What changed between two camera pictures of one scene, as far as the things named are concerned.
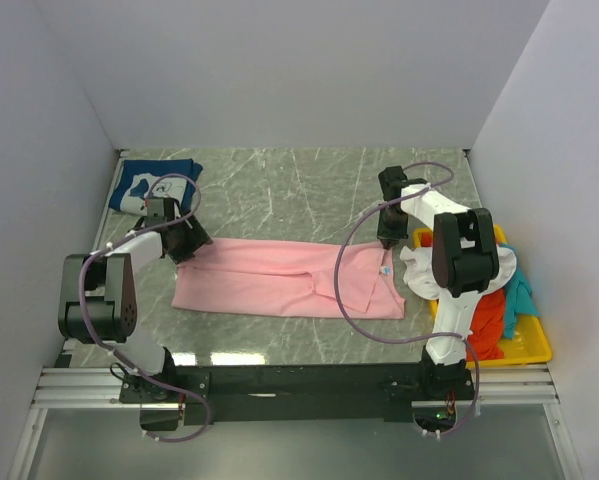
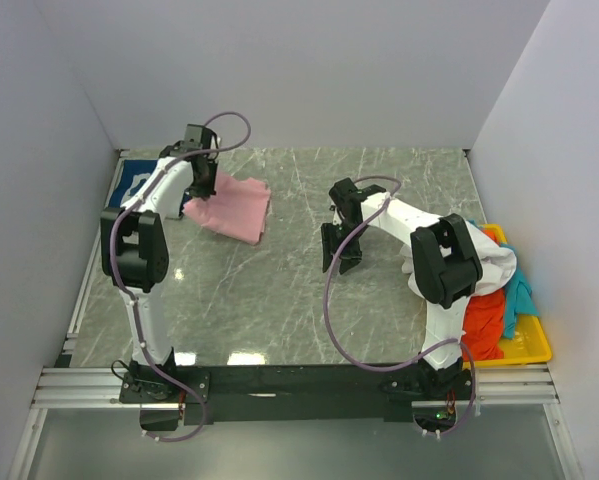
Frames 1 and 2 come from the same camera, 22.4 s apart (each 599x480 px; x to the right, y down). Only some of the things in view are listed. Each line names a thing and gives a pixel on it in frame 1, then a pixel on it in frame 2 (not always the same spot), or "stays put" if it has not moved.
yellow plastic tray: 529,344 stays put
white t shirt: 418,264 stays put
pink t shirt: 291,278 → 238,209
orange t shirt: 486,329 stays put
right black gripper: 390,238 → 329,243
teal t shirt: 517,298 stays put
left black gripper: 196,238 → 207,190
